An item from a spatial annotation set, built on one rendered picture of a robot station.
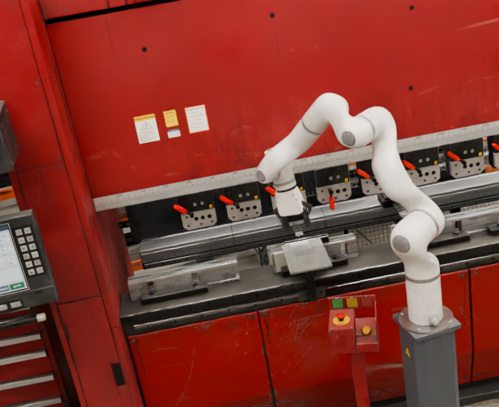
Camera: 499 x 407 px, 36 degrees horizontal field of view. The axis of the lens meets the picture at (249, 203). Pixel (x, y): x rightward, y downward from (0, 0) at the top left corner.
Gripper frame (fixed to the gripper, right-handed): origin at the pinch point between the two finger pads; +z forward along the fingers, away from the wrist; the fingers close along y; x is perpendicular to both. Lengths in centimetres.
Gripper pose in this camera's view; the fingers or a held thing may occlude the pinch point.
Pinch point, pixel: (297, 225)
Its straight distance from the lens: 294.7
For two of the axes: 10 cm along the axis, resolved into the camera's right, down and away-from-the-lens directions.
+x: 4.6, -3.5, 8.2
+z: 2.9, 9.3, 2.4
